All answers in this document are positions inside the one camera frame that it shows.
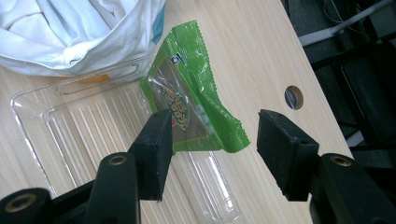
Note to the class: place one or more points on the white cloth tote bag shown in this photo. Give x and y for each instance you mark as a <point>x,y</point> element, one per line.
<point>68,34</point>

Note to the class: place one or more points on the white desk leg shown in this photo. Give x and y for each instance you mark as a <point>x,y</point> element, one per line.
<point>336,29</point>

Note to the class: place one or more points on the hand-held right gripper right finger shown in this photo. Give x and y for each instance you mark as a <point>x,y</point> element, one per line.
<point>283,155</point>

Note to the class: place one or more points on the clear plastic tray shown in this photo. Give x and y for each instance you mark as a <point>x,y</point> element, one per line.
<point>87,130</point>

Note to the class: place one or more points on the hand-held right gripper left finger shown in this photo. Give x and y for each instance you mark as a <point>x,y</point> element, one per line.
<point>154,155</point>

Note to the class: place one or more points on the green snack packet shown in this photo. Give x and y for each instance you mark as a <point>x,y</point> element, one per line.
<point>193,81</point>

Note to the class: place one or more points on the black folding chair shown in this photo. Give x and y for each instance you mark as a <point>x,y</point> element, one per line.
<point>370,93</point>

